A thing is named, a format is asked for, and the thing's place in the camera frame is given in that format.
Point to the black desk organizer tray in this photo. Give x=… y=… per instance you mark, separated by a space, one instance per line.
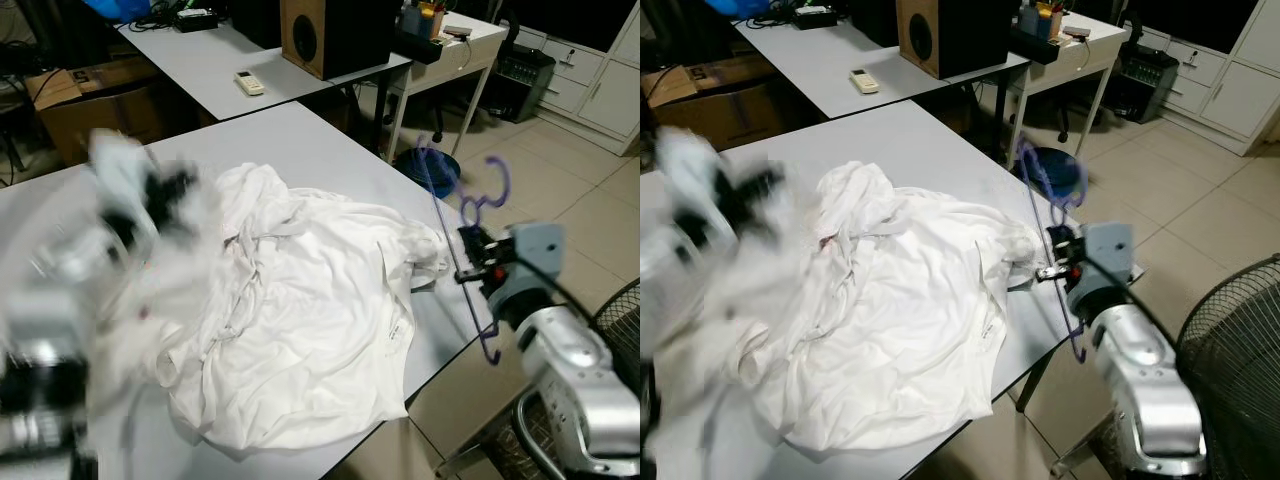
x=1035 y=45
x=420 y=45

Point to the small white desk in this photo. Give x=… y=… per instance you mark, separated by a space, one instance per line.
x=1100 y=45
x=482 y=50

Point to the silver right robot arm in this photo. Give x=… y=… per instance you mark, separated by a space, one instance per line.
x=1150 y=390
x=580 y=370

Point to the brown cardboard box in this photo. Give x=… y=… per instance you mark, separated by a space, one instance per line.
x=95 y=110
x=715 y=105

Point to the plain white t-shirt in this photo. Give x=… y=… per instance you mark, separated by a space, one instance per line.
x=300 y=300
x=900 y=320

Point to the white remote control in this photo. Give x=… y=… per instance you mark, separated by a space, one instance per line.
x=865 y=81
x=249 y=83

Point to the white drawer cabinet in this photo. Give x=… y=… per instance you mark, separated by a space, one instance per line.
x=1240 y=100
x=600 y=100

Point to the wooden front black speaker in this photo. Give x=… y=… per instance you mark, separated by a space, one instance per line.
x=340 y=35
x=955 y=35

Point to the purple plastic clothes hanger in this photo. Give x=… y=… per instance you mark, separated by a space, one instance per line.
x=487 y=335
x=1082 y=345

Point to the blue plastic container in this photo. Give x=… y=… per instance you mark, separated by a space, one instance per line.
x=738 y=7
x=115 y=8

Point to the round blue waste bin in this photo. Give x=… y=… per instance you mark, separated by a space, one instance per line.
x=1055 y=170
x=430 y=172

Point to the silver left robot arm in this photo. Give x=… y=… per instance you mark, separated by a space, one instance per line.
x=665 y=300
x=45 y=340

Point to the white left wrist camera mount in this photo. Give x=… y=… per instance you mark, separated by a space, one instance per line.
x=688 y=165
x=118 y=170

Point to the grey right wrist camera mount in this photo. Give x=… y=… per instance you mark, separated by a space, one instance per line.
x=535 y=255
x=1105 y=255

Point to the plain black box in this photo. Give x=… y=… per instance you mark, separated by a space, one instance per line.
x=872 y=20
x=255 y=20

